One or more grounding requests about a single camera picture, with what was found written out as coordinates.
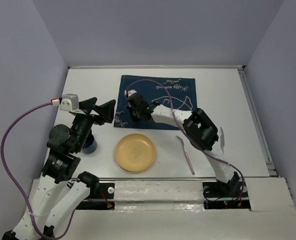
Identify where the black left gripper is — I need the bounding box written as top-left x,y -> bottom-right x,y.
73,96 -> 117,152

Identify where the dark blue cup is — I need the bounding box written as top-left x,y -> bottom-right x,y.
82,133 -> 97,154

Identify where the dark blue patterned cloth napkin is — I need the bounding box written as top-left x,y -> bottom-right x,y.
114,75 -> 197,130

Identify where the tan round plate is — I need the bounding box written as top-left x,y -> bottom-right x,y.
114,133 -> 156,173

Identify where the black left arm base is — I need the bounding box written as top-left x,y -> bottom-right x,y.
76,182 -> 115,211

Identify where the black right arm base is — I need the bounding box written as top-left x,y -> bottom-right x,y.
202,181 -> 251,210

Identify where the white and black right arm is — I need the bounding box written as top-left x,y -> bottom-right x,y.
125,90 -> 244,197

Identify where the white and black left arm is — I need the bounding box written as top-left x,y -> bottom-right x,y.
0,94 -> 116,240

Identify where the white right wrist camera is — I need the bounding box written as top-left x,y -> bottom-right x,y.
124,89 -> 137,98

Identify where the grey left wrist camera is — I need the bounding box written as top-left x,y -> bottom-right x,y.
60,93 -> 79,112

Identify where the knife with pink handle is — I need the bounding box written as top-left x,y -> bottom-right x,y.
220,127 -> 225,152

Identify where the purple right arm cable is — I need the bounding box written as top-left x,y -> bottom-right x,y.
125,79 -> 245,205

